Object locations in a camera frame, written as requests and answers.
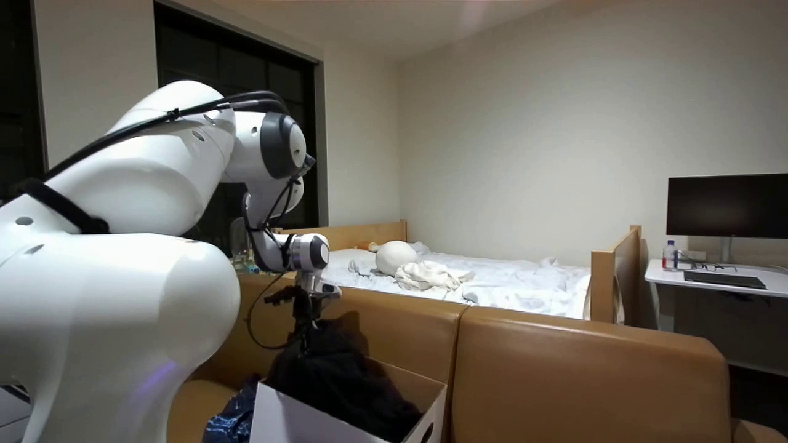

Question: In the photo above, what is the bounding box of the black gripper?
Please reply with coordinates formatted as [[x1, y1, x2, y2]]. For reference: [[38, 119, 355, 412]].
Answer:
[[287, 284, 331, 335]]

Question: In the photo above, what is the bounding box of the black jersey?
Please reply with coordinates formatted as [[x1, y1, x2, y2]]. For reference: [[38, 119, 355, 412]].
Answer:
[[263, 316, 427, 443]]

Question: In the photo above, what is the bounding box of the white cardboard box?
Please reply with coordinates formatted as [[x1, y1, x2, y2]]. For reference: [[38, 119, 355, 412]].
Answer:
[[247, 360, 452, 443]]

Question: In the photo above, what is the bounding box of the white pillow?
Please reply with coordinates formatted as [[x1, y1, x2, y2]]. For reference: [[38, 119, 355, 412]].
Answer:
[[327, 247, 379, 279]]

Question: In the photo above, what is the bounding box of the round white plush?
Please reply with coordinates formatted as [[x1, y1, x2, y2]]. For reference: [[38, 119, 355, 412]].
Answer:
[[375, 238, 422, 279]]

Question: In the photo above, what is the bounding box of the crumpled white cloth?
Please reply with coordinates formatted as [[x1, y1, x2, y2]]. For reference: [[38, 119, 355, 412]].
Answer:
[[391, 259, 477, 295]]

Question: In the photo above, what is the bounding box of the blue patterned cloth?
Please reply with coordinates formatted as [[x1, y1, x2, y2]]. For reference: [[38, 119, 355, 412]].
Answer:
[[203, 376, 266, 443]]

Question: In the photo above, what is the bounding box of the wooden bed with white sheets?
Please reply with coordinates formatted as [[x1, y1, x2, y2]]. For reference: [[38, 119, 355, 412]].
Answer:
[[305, 220, 652, 327]]

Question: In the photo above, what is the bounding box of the tan leather sofa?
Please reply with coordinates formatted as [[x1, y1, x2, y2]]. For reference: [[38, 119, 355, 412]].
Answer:
[[168, 270, 788, 443]]

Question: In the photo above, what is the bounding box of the large dark window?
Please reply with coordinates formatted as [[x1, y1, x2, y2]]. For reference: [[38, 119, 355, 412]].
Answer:
[[154, 0, 327, 259]]

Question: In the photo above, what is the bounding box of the narrow dark window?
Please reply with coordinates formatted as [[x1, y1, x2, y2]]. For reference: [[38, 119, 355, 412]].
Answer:
[[0, 0, 49, 200]]

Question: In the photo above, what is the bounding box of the white desk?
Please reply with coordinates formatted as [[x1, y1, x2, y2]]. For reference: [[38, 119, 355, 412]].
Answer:
[[644, 259, 788, 379]]

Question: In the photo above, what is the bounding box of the black keyboard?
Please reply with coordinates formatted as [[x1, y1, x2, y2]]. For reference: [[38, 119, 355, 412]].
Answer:
[[682, 269, 768, 294]]

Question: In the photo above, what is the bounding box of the black computer monitor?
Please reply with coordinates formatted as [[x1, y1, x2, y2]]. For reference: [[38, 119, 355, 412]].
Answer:
[[665, 173, 788, 267]]

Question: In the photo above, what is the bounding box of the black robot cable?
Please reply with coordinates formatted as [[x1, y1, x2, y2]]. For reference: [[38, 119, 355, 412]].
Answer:
[[245, 269, 303, 354]]

